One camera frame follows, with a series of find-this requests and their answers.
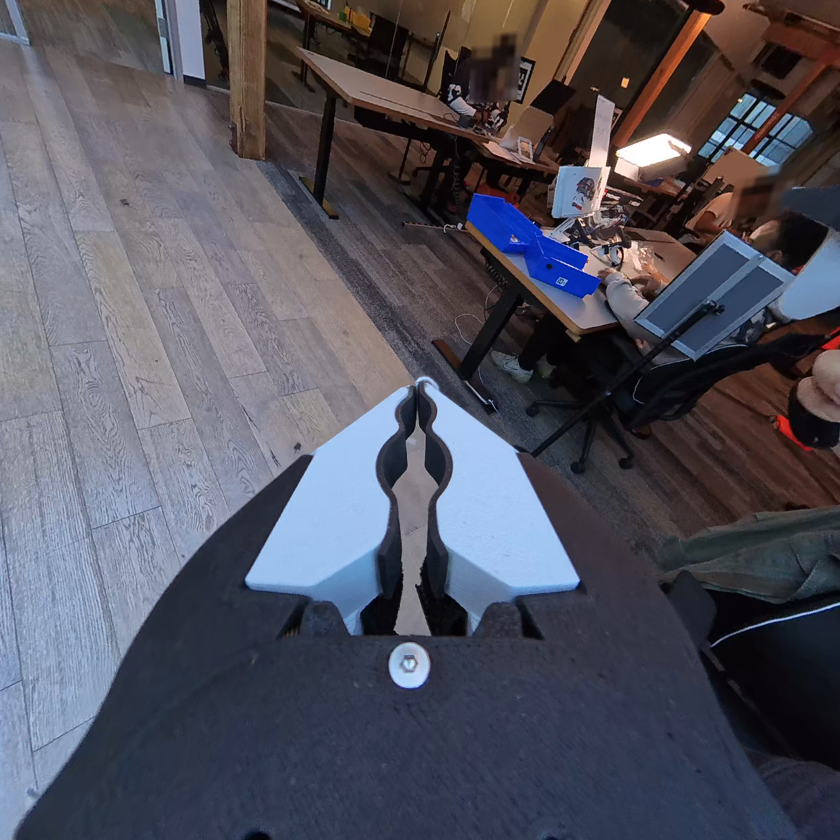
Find orange wooden post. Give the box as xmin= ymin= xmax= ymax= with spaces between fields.
xmin=613 ymin=10 xmax=713 ymax=148

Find black bag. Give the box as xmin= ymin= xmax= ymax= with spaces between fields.
xmin=669 ymin=571 xmax=840 ymax=769

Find light wooden post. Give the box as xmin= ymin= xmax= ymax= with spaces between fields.
xmin=226 ymin=0 xmax=269 ymax=161

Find light panel lamp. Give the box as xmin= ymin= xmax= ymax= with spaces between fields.
xmin=616 ymin=133 xmax=691 ymax=166

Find wooden-top desk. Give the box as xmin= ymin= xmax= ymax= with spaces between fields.
xmin=294 ymin=47 xmax=493 ymax=221

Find beige black round object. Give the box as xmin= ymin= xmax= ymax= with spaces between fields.
xmin=787 ymin=351 xmax=840 ymax=450

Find black laptop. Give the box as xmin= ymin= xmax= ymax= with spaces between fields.
xmin=530 ymin=79 xmax=577 ymax=118

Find black tripod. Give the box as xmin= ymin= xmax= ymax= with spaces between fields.
xmin=530 ymin=298 xmax=726 ymax=459

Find black office chair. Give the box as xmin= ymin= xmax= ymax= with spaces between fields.
xmin=528 ymin=328 xmax=840 ymax=473

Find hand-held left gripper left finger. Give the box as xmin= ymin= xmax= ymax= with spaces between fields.
xmin=246 ymin=385 xmax=420 ymax=636

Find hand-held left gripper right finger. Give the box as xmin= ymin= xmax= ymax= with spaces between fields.
xmin=419 ymin=385 xmax=581 ymax=636

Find white-top desk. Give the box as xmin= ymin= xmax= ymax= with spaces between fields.
xmin=433 ymin=220 xmax=698 ymax=408

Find olive jacket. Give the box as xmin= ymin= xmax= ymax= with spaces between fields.
xmin=659 ymin=505 xmax=840 ymax=605

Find paned window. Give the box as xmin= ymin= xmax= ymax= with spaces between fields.
xmin=699 ymin=95 xmax=815 ymax=165

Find grey panel board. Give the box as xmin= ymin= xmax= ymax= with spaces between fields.
xmin=633 ymin=230 xmax=796 ymax=361

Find blue bin with label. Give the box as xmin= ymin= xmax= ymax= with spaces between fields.
xmin=525 ymin=236 xmax=601 ymax=299

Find white printed paper stand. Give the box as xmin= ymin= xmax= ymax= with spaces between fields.
xmin=551 ymin=165 xmax=611 ymax=219

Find white paper sign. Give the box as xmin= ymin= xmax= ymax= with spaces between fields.
xmin=586 ymin=95 xmax=623 ymax=168

